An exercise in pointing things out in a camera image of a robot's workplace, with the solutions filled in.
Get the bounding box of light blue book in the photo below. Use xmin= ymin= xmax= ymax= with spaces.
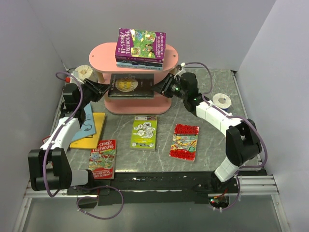
xmin=72 ymin=103 xmax=96 ymax=142

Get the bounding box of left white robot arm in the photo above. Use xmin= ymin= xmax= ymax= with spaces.
xmin=28 ymin=79 xmax=110 ymax=194

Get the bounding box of red Storey Treehouse book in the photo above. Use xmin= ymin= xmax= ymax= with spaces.
xmin=169 ymin=124 xmax=199 ymax=162

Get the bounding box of yellow book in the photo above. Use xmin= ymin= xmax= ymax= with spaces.
xmin=70 ymin=113 xmax=106 ymax=149

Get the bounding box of white toilet paper roll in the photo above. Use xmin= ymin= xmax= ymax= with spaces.
xmin=72 ymin=65 xmax=97 ymax=82

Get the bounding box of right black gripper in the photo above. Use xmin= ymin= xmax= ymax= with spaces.
xmin=150 ymin=73 xmax=187 ymax=101

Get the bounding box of purple 117-Storey Treehouse book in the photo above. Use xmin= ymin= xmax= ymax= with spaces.
xmin=115 ymin=28 xmax=166 ymax=63

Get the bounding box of small red box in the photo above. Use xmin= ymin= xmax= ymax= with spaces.
xmin=42 ymin=136 xmax=50 ymax=145

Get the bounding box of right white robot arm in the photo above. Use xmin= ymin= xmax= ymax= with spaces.
xmin=152 ymin=72 xmax=267 ymax=193

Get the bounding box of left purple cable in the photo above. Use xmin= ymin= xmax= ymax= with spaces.
xmin=43 ymin=71 xmax=124 ymax=220

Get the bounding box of blue 143-Storey Treehouse book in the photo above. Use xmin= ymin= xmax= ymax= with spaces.
xmin=116 ymin=63 xmax=163 ymax=71

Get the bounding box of blue wrapped tissue roll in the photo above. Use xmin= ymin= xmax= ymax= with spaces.
xmin=212 ymin=93 xmax=232 ymax=113

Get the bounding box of black base bar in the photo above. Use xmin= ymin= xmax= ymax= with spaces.
xmin=67 ymin=171 xmax=266 ymax=206

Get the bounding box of black Moon and Sixpence book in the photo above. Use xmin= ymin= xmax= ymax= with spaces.
xmin=108 ymin=73 xmax=154 ymax=99

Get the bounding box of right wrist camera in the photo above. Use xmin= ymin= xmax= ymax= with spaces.
xmin=174 ymin=62 xmax=186 ymax=77

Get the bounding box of Little Women book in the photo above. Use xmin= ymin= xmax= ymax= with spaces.
xmin=116 ymin=59 xmax=163 ymax=68

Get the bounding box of red Treehouse book at edge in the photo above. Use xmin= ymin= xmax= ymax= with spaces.
xmin=88 ymin=140 xmax=116 ymax=180

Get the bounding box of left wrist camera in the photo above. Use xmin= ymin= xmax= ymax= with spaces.
xmin=64 ymin=72 xmax=80 ymax=84

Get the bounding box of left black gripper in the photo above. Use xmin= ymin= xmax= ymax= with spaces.
xmin=78 ymin=78 xmax=111 ymax=108

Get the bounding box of pink three-tier shelf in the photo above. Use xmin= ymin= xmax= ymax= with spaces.
xmin=89 ymin=43 xmax=178 ymax=115

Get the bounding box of green book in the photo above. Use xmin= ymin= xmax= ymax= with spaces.
xmin=130 ymin=115 xmax=157 ymax=151

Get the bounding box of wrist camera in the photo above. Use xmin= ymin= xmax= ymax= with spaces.
xmin=64 ymin=72 xmax=80 ymax=84
xmin=174 ymin=62 xmax=186 ymax=77

